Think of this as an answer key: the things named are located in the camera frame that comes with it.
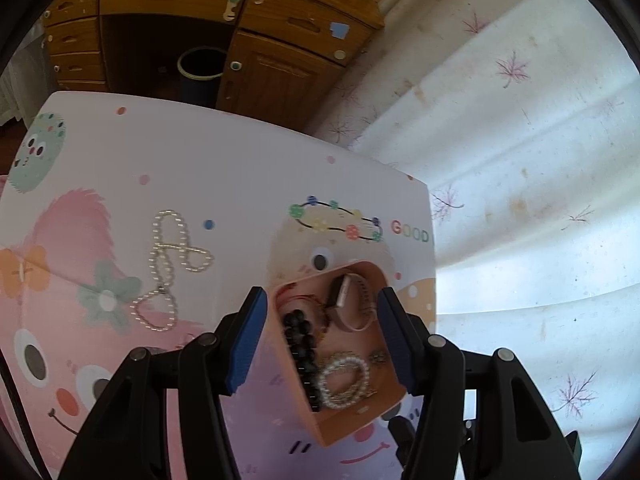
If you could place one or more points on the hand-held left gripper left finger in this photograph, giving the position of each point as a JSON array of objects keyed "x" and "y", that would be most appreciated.
[{"x": 247, "y": 340}]

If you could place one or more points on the peach pink plastic box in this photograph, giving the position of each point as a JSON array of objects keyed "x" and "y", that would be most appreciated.
[{"x": 340, "y": 425}]

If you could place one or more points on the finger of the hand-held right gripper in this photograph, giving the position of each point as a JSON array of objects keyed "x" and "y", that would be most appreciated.
[{"x": 402, "y": 435}]

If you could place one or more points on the wooden desk with drawers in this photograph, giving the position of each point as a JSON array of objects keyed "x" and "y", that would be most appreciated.
[{"x": 280, "y": 75}]

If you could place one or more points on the dark round trash bin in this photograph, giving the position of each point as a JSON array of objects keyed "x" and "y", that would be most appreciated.
[{"x": 197, "y": 90}]

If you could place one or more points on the pale green adhesive hook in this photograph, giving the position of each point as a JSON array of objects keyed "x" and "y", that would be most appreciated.
[{"x": 231, "y": 7}]

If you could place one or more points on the blue square sticker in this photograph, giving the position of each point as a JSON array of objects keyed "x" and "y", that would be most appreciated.
[{"x": 340, "y": 30}]

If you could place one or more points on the white leaf print curtain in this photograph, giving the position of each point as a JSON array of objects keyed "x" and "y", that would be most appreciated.
[{"x": 500, "y": 135}]

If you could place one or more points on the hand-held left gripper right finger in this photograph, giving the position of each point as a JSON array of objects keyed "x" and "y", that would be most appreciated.
[{"x": 395, "y": 340}]

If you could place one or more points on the cartoon printed tablecloth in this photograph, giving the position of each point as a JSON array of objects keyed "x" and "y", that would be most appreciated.
[{"x": 200, "y": 160}]

